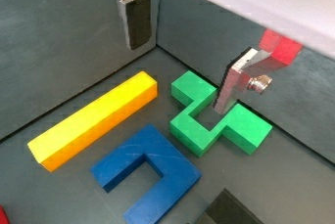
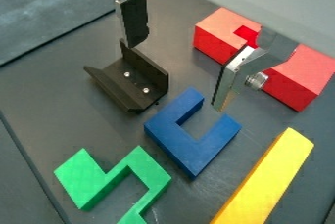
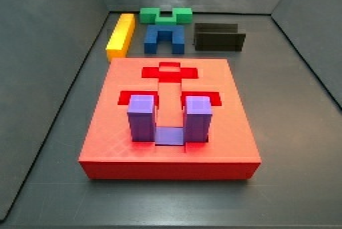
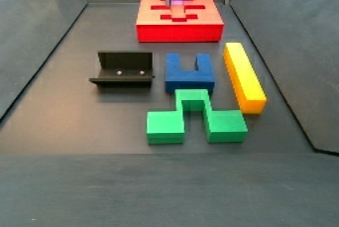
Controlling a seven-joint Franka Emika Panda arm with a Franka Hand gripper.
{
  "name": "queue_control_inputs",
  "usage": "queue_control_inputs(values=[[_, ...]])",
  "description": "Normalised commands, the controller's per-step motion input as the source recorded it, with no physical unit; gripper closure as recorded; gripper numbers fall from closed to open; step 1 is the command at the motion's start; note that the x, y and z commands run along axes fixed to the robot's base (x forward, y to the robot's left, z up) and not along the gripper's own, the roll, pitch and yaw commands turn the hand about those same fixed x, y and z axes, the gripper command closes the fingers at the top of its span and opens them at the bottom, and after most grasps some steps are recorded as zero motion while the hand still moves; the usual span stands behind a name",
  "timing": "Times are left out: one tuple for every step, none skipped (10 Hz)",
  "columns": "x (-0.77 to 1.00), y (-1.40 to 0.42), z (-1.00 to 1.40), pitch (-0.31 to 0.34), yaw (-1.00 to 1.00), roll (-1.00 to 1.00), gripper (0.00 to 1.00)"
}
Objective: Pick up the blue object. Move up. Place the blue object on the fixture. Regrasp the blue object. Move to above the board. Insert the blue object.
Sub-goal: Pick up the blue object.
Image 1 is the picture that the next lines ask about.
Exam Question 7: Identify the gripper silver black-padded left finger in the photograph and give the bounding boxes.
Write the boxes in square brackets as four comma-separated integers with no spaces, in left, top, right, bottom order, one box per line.
[116,0,151,50]

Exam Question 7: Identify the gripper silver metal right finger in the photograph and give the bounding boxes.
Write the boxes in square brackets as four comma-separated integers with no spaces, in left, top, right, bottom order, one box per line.
[213,29,302,114]

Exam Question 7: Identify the blue U-shaped block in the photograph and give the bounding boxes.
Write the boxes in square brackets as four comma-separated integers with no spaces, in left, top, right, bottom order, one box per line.
[89,124,200,224]

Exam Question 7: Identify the black angle fixture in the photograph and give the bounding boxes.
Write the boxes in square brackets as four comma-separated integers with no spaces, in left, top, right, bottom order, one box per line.
[195,189,263,224]

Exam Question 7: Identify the green zigzag block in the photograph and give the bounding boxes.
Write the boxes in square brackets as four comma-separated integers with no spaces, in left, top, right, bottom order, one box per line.
[170,71,271,157]

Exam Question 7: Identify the yellow long bar block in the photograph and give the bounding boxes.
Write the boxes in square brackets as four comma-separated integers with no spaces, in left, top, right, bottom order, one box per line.
[28,71,158,172]

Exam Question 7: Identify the red puzzle base block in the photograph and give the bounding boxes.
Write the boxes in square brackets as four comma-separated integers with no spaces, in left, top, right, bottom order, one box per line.
[0,205,10,224]

